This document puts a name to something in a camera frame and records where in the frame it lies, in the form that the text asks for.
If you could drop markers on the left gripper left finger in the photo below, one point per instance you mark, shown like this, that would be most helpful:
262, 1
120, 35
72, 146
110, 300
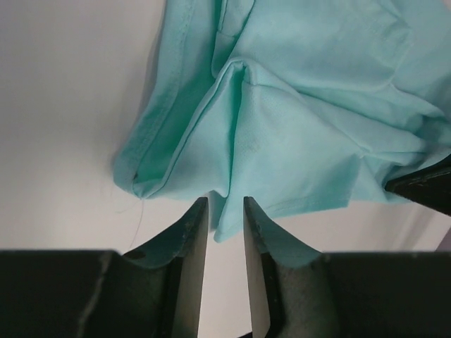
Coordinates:
154, 290

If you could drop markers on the mint green t shirt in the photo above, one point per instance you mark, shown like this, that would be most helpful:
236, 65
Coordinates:
303, 105

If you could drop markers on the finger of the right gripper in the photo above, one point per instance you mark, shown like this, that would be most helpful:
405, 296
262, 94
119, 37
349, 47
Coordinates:
429, 187

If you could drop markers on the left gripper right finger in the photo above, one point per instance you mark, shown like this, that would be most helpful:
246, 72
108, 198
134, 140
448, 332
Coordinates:
297, 291

